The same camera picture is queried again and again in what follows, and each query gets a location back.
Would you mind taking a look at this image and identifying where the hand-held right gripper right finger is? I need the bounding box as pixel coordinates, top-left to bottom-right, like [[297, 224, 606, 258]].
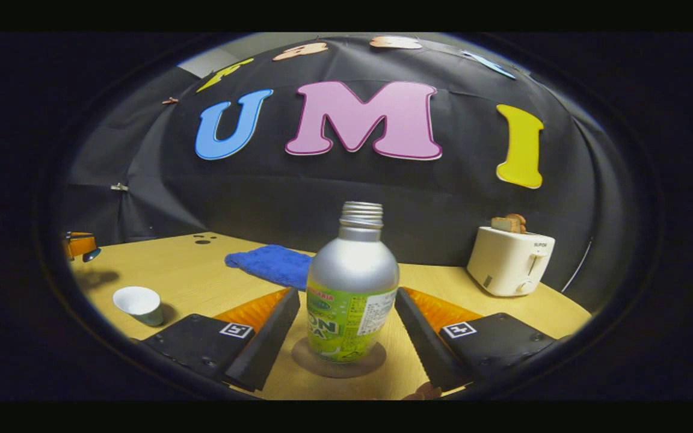
[[395, 287, 564, 390]]

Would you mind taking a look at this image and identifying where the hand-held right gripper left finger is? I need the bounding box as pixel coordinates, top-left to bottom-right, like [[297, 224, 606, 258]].
[[139, 287, 301, 393]]

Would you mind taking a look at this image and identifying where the round brown coaster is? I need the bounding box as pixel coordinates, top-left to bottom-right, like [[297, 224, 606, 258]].
[[291, 337, 387, 379]]

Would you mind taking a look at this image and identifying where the white teal teacup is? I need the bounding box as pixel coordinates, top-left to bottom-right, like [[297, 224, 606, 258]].
[[112, 286, 165, 327]]

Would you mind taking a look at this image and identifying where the silver green-label water bottle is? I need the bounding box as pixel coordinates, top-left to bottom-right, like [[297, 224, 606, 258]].
[[306, 201, 400, 364]]

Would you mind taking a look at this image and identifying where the blue towel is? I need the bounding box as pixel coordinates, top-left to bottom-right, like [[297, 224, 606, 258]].
[[224, 244, 314, 292]]

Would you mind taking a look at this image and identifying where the white toaster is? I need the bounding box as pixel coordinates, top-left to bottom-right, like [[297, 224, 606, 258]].
[[467, 226, 556, 297]]

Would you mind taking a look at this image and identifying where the black backdrop cloth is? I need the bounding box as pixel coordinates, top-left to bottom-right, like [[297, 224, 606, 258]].
[[61, 35, 642, 310]]

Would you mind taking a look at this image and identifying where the white toaster cable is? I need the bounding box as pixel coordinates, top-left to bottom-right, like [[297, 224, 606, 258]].
[[562, 238, 594, 293]]

